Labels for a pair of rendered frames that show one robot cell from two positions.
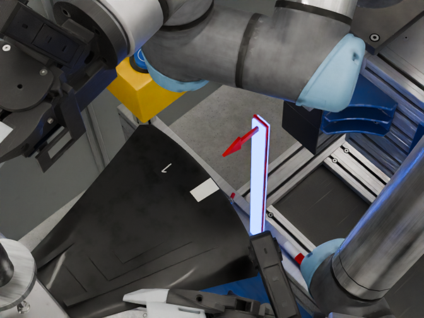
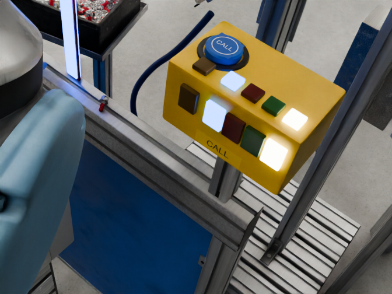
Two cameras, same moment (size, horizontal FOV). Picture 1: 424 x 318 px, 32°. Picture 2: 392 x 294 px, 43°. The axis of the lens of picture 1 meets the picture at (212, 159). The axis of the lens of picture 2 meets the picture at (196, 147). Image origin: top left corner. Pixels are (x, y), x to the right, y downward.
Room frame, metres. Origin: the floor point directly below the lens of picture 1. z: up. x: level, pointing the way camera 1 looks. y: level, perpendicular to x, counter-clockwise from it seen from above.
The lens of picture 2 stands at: (1.07, -0.08, 1.40)
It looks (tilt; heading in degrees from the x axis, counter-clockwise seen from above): 50 degrees down; 157
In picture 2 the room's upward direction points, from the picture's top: 12 degrees clockwise
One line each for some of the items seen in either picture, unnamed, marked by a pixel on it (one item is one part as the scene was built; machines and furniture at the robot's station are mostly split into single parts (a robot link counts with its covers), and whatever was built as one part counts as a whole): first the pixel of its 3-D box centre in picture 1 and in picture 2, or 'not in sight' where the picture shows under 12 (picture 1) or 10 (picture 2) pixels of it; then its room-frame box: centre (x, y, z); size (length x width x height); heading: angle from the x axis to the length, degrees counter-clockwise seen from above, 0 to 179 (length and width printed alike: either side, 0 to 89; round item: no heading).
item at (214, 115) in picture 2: not in sight; (213, 115); (0.76, 0.06, 1.04); 0.02 x 0.01 x 0.03; 39
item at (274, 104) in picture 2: not in sight; (273, 105); (0.78, 0.11, 1.08); 0.02 x 0.02 x 0.01; 39
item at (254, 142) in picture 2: not in sight; (252, 141); (0.80, 0.09, 1.04); 0.02 x 0.01 x 0.03; 39
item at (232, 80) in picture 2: not in sight; (233, 80); (0.74, 0.08, 1.08); 0.02 x 0.02 x 0.01; 39
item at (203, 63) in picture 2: not in sight; (203, 66); (0.72, 0.06, 1.08); 0.02 x 0.02 x 0.01; 39
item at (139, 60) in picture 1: (147, 57); (223, 50); (0.70, 0.08, 1.08); 0.04 x 0.04 x 0.02
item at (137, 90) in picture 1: (133, 62); (248, 108); (0.74, 0.11, 1.02); 0.16 x 0.10 x 0.11; 39
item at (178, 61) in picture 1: (194, 38); not in sight; (0.48, 0.01, 1.37); 0.11 x 0.08 x 0.11; 67
